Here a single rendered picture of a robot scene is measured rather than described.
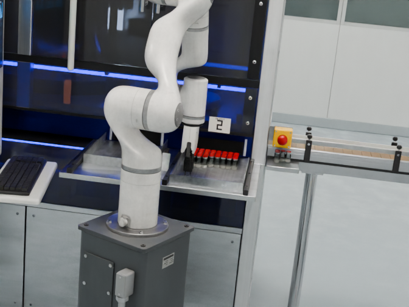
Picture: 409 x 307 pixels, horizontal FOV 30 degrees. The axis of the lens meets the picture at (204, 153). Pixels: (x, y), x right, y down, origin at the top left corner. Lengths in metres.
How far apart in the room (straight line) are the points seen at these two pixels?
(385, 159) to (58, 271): 1.44
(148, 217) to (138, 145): 0.22
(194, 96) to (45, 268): 1.13
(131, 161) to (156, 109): 0.17
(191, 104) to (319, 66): 5.03
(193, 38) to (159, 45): 0.30
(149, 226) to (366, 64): 5.52
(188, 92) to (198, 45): 0.18
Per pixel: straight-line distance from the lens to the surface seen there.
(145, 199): 2.25
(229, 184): 2.66
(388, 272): 4.48
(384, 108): 7.71
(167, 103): 2.16
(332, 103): 7.66
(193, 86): 2.60
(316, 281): 4.21
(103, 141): 3.12
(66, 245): 3.28
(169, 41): 2.25
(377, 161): 3.14
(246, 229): 3.11
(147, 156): 2.22
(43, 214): 3.26
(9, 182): 2.78
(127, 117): 2.20
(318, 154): 3.12
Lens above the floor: 1.73
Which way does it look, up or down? 16 degrees down
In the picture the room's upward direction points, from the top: 6 degrees clockwise
